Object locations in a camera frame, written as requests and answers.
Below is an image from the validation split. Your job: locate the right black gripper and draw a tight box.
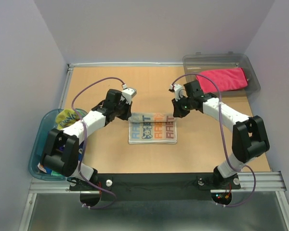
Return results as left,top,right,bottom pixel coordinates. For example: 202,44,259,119
172,94,194,118

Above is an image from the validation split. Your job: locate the pink towel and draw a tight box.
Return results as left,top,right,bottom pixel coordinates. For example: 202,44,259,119
197,68,248,93

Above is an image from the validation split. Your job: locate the patterned light blue towel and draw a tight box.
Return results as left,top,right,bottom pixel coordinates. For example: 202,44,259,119
128,113,177,144

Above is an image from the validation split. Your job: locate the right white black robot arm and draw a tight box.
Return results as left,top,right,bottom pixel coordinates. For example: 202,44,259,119
169,80,270,188

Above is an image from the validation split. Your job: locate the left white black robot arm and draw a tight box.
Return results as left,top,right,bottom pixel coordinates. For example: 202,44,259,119
40,88,137,190

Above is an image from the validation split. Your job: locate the clear grey plastic bin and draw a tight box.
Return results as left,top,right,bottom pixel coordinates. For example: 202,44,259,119
183,53,261,97

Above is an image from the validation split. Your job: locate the yellow patterned towel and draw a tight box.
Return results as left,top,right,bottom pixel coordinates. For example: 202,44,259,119
55,109,80,130

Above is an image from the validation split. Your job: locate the teal plastic laundry bin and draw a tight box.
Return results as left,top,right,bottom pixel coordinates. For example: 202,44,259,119
28,108,90,181

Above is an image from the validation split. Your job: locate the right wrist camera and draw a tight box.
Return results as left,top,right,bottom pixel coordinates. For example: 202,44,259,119
169,84,185,101

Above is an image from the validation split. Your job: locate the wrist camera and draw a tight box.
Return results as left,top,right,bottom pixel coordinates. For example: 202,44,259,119
169,84,185,101
121,84,137,104

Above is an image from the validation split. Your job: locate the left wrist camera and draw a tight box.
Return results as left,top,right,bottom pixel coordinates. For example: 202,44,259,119
121,84,137,104

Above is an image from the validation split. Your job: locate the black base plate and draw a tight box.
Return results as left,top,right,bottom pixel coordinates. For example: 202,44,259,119
69,173,241,206

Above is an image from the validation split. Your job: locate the aluminium front rail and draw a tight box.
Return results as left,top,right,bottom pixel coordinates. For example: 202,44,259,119
29,172,287,193

